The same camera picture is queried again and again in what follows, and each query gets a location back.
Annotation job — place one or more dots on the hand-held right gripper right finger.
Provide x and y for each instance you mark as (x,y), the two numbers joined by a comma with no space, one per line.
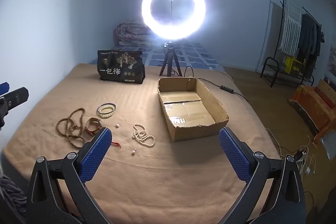
(233,155)

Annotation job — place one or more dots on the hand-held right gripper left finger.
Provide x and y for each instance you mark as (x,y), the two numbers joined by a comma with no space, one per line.
(95,153)

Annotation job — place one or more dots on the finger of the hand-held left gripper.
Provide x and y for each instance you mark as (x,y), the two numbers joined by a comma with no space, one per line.
(15,97)
(4,88)

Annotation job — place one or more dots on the dark thin bangle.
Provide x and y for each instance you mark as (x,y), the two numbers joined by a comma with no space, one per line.
(106,103)

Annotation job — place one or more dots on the black printed bag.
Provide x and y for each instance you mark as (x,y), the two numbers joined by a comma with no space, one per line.
(120,66)

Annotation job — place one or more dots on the grey knit cloth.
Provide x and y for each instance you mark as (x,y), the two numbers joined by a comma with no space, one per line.
(10,190)

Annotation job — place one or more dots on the orange cardboard box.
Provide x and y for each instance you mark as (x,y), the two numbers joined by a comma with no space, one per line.
(312,106)

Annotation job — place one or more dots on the silver foil sheet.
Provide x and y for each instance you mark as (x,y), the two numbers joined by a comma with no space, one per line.
(328,142)

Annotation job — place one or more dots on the black clothes rack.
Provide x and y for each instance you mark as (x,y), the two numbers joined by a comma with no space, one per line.
(270,61)

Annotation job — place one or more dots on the blue patterned bedsheet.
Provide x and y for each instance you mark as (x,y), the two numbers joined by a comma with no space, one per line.
(199,56)

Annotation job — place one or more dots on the yellow box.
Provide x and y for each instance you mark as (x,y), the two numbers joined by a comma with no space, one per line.
(292,64)

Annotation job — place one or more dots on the wooden board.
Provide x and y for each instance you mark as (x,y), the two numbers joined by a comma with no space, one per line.
(326,90)

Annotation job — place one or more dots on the black tripod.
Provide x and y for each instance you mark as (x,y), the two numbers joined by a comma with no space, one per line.
(170,58)

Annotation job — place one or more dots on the folded patterned quilt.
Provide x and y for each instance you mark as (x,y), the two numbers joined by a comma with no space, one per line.
(128,32)

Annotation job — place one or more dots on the striped towel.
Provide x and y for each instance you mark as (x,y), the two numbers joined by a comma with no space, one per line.
(291,27)

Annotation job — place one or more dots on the dark hanging clothes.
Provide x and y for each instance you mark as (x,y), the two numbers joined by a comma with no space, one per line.
(311,35)

